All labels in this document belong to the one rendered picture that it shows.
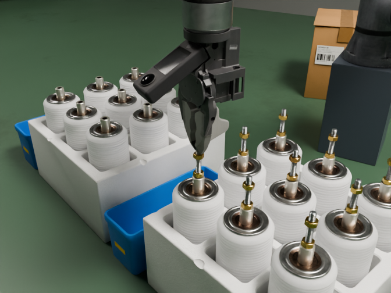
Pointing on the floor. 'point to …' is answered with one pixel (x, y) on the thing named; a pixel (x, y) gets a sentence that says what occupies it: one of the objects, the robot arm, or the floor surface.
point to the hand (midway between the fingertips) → (195, 146)
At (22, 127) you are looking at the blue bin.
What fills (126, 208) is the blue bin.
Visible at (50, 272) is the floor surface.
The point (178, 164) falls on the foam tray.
